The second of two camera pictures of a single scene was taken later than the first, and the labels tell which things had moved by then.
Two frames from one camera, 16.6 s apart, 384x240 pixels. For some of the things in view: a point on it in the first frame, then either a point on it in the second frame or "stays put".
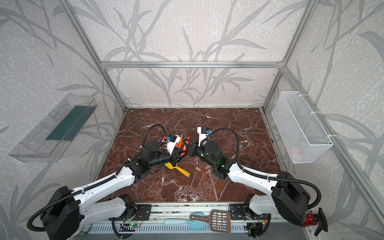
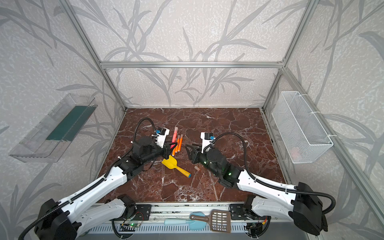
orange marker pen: x=180 y=141 stays put
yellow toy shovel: x=169 y=166 stays put
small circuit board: x=134 y=225 stays put
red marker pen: x=184 y=148 to x=175 y=135
